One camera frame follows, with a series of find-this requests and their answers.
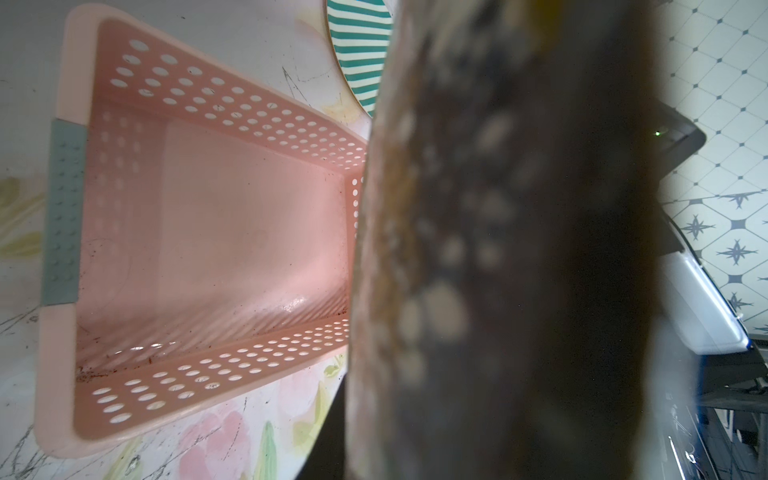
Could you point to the speckled grey ceramic plate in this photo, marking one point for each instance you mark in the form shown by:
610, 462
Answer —
505, 273

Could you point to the pink perforated plastic basket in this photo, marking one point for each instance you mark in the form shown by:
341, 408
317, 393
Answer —
199, 236

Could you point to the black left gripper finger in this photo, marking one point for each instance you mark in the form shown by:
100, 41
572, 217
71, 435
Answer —
326, 460

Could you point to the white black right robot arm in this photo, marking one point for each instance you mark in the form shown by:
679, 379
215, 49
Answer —
703, 356

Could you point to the green white striped plate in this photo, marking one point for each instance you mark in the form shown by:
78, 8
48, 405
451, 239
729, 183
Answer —
360, 34

